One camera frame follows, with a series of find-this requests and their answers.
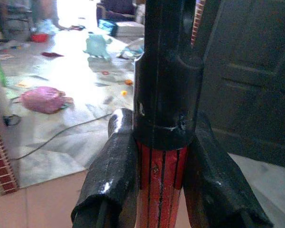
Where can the small yellow ball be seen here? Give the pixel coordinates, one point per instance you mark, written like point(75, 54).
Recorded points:
point(124, 92)

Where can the small orange ball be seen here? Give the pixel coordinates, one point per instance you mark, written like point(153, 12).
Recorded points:
point(128, 82)

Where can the light blue crumpled cloth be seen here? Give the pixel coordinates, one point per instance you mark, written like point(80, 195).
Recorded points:
point(46, 27)

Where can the teal plush toy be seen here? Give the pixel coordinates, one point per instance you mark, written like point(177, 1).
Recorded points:
point(97, 45)

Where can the white and teal cloth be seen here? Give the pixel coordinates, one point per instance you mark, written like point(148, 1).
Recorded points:
point(131, 51)

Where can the dark red cloth piece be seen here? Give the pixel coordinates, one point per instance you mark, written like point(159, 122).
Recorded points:
point(51, 54)

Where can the pink round cushion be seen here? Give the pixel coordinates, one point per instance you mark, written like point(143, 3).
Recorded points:
point(44, 99)

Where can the red striped broom stick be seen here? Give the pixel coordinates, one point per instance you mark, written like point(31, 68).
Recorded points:
point(196, 21)

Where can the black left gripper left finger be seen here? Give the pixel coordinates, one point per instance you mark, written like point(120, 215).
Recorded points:
point(111, 171)

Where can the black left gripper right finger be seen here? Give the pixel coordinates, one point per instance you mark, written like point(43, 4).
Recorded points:
point(213, 175)

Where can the dark purple sofa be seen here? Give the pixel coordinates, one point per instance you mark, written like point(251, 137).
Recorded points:
point(117, 8)

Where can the red brick pattern rug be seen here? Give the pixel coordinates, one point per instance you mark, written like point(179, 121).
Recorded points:
point(1, 159)

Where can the red plastic bowl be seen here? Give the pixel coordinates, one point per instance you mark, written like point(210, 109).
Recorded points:
point(39, 37)

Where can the teal storage box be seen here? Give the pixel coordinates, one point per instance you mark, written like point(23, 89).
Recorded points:
point(107, 26)

